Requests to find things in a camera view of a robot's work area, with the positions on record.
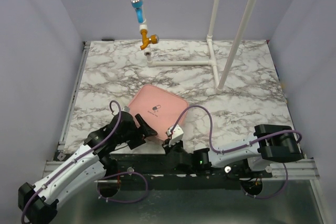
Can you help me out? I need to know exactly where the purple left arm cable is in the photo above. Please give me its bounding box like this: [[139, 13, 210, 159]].
[[21, 100, 149, 223]]

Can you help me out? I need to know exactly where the blue valve handle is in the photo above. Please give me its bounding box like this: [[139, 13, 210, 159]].
[[130, 0, 144, 24]]

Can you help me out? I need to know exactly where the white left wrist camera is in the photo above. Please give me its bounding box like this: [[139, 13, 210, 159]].
[[123, 106, 130, 113]]

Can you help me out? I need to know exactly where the pink medicine kit case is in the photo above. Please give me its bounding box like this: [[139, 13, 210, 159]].
[[128, 84, 189, 142]]

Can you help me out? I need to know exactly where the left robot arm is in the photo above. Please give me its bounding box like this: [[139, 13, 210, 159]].
[[18, 111, 157, 223]]

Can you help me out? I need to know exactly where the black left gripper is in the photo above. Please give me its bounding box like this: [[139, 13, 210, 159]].
[[117, 114, 156, 150]]

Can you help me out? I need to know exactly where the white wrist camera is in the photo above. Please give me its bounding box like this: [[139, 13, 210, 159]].
[[166, 124, 184, 147], [123, 106, 130, 113]]

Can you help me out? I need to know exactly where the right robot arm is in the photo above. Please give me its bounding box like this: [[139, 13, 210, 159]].
[[162, 124, 303, 178]]

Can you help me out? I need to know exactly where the white PVC pipe frame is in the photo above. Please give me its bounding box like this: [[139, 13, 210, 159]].
[[139, 0, 257, 94]]

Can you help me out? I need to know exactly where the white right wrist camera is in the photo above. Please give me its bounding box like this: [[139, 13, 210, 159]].
[[166, 124, 184, 147]]

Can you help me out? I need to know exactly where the orange brass faucet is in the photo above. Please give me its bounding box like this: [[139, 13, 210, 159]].
[[140, 29, 160, 50]]

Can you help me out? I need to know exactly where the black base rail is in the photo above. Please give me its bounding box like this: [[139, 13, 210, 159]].
[[110, 154, 272, 190]]

